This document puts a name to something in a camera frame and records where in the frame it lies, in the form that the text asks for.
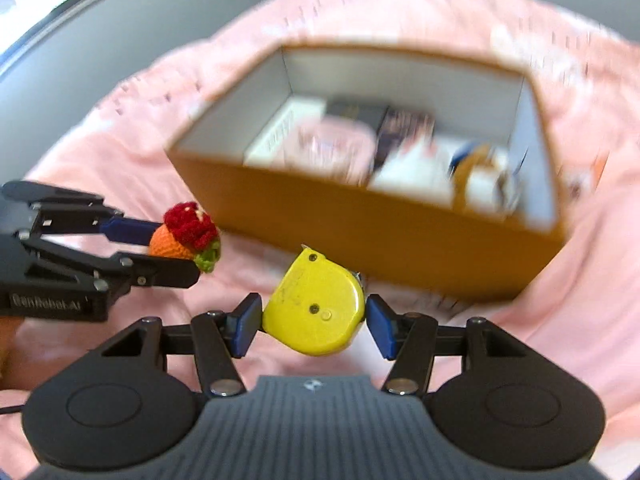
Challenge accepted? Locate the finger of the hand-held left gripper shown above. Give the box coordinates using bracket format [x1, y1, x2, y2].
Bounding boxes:
[20, 235, 202, 296]
[2, 180, 163, 246]

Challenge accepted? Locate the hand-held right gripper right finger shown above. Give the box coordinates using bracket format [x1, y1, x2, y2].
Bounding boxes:
[366, 294, 528, 395]

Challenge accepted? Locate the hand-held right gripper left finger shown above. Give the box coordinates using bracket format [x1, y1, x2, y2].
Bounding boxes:
[102, 292, 263, 397]

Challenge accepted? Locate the orange and red crochet toy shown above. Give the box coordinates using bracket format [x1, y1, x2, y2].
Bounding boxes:
[149, 201, 222, 275]

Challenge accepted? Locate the yellow tape measure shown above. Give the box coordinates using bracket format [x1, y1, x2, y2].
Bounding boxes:
[261, 245, 367, 357]

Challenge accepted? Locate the orange cardboard box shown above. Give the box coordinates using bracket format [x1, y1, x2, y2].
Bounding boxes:
[167, 42, 568, 303]

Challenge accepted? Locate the duck plush toy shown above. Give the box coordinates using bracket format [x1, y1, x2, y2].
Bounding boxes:
[447, 140, 526, 222]

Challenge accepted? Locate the pink leather wallet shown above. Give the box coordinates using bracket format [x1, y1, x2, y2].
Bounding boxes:
[280, 117, 378, 184]

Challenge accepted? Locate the dark printed card box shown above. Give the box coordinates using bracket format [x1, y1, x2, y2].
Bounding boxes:
[375, 107, 436, 168]

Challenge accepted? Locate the black box with gold print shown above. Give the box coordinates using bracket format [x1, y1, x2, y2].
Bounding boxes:
[325, 99, 391, 128]

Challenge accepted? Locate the person's left hand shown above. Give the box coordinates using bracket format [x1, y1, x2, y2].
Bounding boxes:
[0, 316, 22, 391]

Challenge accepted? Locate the small white case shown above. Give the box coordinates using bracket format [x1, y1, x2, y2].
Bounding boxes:
[370, 139, 452, 202]

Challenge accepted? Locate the flat white box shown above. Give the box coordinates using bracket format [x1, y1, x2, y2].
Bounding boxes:
[245, 97, 326, 168]

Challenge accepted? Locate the pink printed blanket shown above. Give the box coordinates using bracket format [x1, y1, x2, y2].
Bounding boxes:
[0, 0, 640, 480]

